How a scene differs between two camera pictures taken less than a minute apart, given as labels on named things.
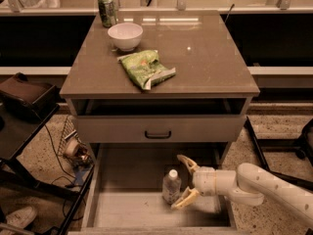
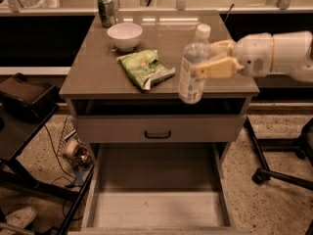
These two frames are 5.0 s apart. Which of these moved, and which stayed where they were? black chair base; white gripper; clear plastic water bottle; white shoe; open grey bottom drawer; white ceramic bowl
Moved: white gripper; clear plastic water bottle
Stayed: white ceramic bowl; black chair base; white shoe; open grey bottom drawer
